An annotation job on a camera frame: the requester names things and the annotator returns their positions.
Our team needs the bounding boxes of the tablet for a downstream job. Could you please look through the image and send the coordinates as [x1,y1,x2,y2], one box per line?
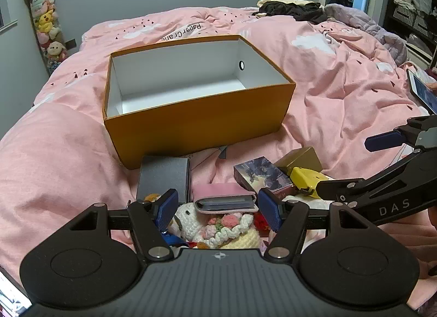
[406,69,437,115]

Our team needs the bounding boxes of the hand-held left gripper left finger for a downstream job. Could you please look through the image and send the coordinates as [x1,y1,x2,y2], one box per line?
[63,189,180,263]

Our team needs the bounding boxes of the yellow plastic case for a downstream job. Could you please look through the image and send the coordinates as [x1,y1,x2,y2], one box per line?
[290,167,333,199]

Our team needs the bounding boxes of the printed card box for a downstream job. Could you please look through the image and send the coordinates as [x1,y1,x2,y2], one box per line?
[234,156,296,199]

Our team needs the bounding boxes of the lit screen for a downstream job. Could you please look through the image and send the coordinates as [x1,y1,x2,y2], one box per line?
[0,266,33,308]

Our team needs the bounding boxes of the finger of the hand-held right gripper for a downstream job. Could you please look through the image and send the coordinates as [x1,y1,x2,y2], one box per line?
[316,153,437,226]
[365,115,437,154]

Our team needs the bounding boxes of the pink printed duvet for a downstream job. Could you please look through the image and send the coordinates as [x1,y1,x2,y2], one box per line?
[0,6,437,311]

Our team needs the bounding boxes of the white crochet plush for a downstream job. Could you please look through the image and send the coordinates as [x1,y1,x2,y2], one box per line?
[174,202,209,240]

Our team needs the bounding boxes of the clear tube of plush toys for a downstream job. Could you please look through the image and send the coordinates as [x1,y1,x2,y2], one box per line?
[22,0,69,76]

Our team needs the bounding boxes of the grey rectangular box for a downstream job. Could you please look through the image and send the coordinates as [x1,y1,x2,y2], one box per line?
[136,155,191,203]

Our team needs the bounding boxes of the black clothes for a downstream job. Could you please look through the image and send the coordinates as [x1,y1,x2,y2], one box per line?
[253,1,328,24]

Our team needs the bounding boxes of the orange cardboard box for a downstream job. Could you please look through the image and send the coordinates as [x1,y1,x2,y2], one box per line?
[102,34,296,170]

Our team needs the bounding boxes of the gold box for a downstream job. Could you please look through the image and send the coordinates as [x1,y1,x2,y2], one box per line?
[274,146,323,176]

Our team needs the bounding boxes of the pink card wallet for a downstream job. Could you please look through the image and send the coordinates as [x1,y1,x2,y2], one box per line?
[193,183,259,214]

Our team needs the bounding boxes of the lavender blanket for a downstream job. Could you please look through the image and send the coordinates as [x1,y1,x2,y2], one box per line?
[324,3,408,65]

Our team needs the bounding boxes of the crochet cake toy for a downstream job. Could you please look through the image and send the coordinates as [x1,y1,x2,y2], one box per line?
[200,213,262,250]

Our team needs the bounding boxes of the window frame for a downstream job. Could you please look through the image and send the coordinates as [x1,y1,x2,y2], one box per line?
[0,3,18,32]

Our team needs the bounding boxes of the brown bear plush keychain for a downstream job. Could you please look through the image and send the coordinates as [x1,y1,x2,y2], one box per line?
[143,193,192,247]

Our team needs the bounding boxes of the red crochet flower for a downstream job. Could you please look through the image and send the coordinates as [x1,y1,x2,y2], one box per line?
[254,213,270,232]

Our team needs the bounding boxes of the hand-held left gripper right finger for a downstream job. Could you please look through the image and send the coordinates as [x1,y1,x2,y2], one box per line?
[258,187,373,262]

